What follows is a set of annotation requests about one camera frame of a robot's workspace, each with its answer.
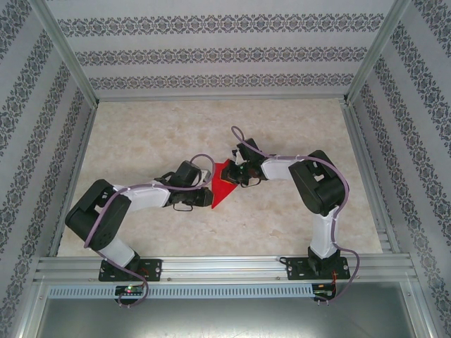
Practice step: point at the aluminium frame post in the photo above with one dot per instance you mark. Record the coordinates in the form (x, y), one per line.
(71, 53)
(375, 53)

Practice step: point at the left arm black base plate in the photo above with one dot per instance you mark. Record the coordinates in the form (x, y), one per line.
(153, 270)

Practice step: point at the aluminium side rail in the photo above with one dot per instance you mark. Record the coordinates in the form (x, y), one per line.
(380, 211)
(84, 141)

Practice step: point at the thin aluminium wall rail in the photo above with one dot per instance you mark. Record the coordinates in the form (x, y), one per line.
(222, 99)

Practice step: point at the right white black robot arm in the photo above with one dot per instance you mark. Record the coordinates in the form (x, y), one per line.
(317, 190)

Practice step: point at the aluminium mounting rail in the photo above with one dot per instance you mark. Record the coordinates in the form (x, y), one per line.
(225, 267)

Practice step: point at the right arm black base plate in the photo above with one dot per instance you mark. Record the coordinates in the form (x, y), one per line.
(292, 269)

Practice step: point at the aluminium frame strut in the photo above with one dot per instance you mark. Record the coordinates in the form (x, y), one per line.
(424, 317)
(33, 317)

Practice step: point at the grey metal sheet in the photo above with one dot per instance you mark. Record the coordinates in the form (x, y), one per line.
(225, 320)

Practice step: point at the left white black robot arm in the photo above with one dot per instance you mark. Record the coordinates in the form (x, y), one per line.
(95, 218)

